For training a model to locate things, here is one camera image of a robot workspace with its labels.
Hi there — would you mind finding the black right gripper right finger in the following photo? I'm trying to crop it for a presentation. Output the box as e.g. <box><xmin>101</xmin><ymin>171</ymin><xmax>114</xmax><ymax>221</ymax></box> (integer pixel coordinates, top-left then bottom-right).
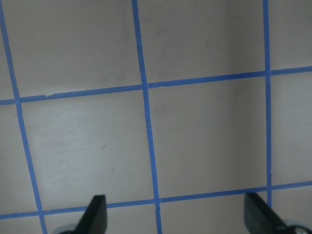
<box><xmin>244</xmin><ymin>193</ymin><xmax>289</xmax><ymax>234</ymax></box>

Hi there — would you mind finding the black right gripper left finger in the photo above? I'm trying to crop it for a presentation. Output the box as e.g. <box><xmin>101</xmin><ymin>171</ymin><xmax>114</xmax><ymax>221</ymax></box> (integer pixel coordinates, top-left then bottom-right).
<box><xmin>74</xmin><ymin>195</ymin><xmax>108</xmax><ymax>234</ymax></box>

